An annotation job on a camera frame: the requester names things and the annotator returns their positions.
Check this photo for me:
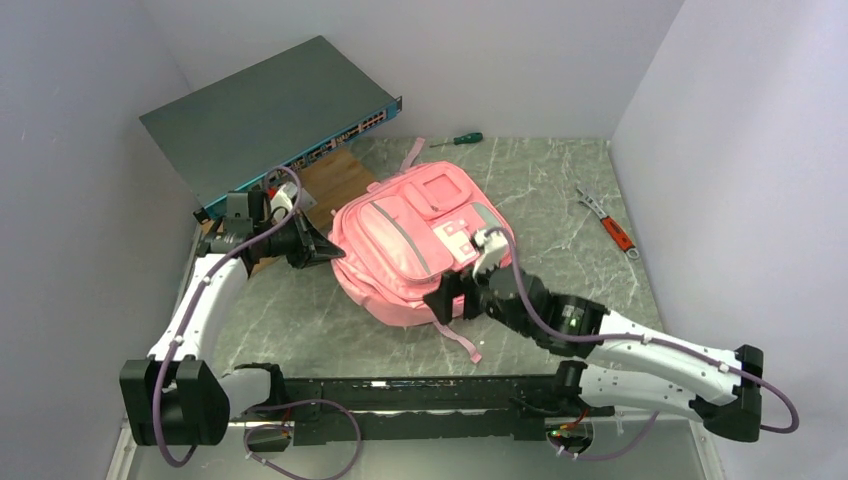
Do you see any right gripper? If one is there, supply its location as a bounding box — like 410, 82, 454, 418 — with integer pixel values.
423, 249, 535, 337

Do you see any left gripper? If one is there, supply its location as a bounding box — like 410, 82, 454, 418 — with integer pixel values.
253, 207, 343, 269

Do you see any pink backpack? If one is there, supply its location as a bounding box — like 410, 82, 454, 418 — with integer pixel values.
329, 138, 507, 363

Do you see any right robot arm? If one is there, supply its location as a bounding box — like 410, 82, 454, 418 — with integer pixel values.
423, 268, 763, 443

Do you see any wooden board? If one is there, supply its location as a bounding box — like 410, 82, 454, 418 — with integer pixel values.
201, 146, 380, 274

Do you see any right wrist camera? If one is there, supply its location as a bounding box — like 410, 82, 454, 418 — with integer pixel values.
472, 227, 510, 277

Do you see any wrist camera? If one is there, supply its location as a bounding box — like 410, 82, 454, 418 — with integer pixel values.
268, 182, 298, 222
472, 227, 510, 277

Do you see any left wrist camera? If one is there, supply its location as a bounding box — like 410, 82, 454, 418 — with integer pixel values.
268, 182, 298, 222

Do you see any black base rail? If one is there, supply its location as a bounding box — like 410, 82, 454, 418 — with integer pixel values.
240, 374, 615, 446

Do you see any grey network switch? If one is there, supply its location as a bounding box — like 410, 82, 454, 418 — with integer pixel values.
139, 36, 403, 223

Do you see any green handled screwdriver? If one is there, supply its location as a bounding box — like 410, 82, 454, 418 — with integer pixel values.
431, 132, 484, 148

